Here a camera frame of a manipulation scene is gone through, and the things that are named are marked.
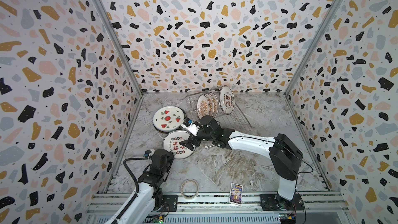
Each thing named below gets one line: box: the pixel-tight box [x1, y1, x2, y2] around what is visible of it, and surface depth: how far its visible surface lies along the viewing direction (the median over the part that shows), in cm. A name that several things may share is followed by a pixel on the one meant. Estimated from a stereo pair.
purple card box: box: [229, 182, 244, 206], surface depth 77 cm
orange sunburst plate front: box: [196, 94, 210, 120], surface depth 105 cm
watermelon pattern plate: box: [152, 105, 185, 132], surface depth 105 cm
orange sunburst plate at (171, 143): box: [162, 129, 197, 160], surface depth 92 cm
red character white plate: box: [218, 85, 235, 115], surface depth 109 cm
